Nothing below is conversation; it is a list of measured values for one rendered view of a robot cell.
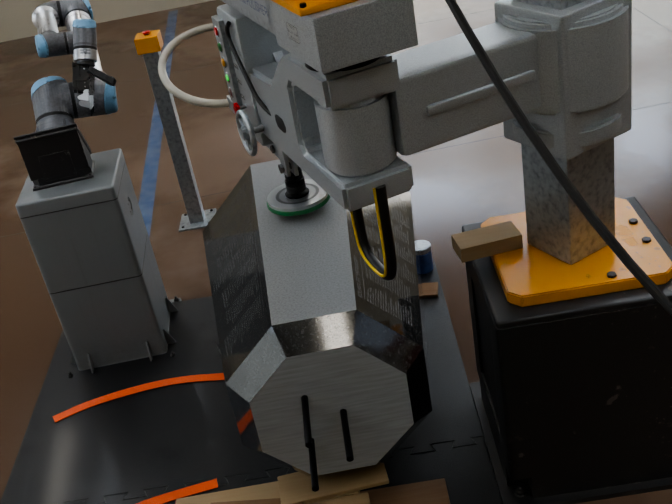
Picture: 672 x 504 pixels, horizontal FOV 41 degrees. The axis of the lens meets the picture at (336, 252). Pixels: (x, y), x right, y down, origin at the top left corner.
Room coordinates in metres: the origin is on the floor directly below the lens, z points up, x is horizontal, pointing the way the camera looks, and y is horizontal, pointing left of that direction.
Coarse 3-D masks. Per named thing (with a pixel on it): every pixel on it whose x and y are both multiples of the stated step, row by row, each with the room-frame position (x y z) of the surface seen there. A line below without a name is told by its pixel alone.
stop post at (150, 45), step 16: (160, 32) 4.63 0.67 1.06; (144, 48) 4.52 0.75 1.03; (160, 48) 4.52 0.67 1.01; (160, 80) 4.54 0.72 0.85; (160, 96) 4.54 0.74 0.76; (160, 112) 4.54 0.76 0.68; (176, 112) 4.59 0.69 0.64; (176, 128) 4.54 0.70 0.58; (176, 144) 4.54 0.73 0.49; (176, 160) 4.54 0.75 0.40; (192, 176) 4.56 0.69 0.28; (192, 192) 4.54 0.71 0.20; (192, 208) 4.54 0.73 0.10; (192, 224) 4.53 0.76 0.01
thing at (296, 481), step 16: (288, 480) 2.15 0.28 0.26; (304, 480) 2.13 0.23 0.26; (320, 480) 2.12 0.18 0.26; (336, 480) 2.11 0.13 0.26; (352, 480) 2.09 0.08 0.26; (368, 480) 2.08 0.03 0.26; (384, 480) 2.07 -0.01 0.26; (288, 496) 2.08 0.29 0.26; (304, 496) 2.07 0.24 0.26; (320, 496) 2.05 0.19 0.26
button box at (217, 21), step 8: (216, 16) 2.85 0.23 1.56; (216, 24) 2.82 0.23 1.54; (224, 32) 2.80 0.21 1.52; (224, 40) 2.80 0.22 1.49; (224, 48) 2.80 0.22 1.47; (224, 56) 2.82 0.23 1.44; (232, 64) 2.80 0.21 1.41; (224, 72) 2.87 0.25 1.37; (232, 72) 2.80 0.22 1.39; (232, 80) 2.80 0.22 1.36; (232, 88) 2.81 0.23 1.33; (240, 96) 2.80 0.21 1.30; (240, 104) 2.80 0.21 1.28
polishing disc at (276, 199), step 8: (312, 184) 2.85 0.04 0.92; (272, 192) 2.85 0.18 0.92; (280, 192) 2.84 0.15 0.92; (312, 192) 2.79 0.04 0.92; (320, 192) 2.78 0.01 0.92; (272, 200) 2.79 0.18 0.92; (280, 200) 2.78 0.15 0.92; (288, 200) 2.77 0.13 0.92; (296, 200) 2.76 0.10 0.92; (304, 200) 2.74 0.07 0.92; (312, 200) 2.73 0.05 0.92; (320, 200) 2.73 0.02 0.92; (272, 208) 2.75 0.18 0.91; (280, 208) 2.72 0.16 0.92; (288, 208) 2.71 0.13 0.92; (296, 208) 2.70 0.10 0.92; (304, 208) 2.70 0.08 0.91
